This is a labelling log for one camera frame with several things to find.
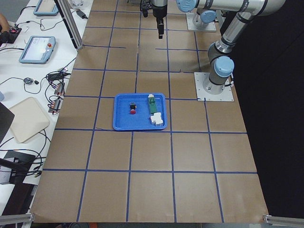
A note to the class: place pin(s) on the red emergency stop button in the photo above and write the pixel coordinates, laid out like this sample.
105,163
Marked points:
132,108

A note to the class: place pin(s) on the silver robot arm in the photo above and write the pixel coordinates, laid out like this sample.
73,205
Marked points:
206,15
221,64

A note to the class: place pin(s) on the round silver puck device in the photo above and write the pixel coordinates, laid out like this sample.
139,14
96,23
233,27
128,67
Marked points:
28,81

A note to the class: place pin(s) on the aluminium frame post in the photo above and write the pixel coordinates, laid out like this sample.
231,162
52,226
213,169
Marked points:
67,17

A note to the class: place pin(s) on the far blue teach pendant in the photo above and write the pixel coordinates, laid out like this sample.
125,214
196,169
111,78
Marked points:
45,8

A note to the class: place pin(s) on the near blue teach pendant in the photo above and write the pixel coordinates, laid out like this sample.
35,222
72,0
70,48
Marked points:
38,50

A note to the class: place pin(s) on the beige plastic tray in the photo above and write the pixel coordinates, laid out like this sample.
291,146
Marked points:
29,119

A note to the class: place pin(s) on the green terminal block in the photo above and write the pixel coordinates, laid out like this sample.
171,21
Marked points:
152,104

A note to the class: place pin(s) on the blue plastic tray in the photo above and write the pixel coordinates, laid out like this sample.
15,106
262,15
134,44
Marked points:
124,121

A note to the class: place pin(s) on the black power adapter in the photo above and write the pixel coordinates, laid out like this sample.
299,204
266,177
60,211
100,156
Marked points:
81,14

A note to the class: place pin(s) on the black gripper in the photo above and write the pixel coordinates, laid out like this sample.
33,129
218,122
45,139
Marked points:
158,12

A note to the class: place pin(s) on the white circuit breaker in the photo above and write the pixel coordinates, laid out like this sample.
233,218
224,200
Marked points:
156,119

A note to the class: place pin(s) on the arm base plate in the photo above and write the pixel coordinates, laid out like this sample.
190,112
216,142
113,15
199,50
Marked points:
207,92
202,26

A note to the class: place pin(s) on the blue teach pendant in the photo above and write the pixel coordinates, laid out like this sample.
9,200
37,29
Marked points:
45,8
38,50

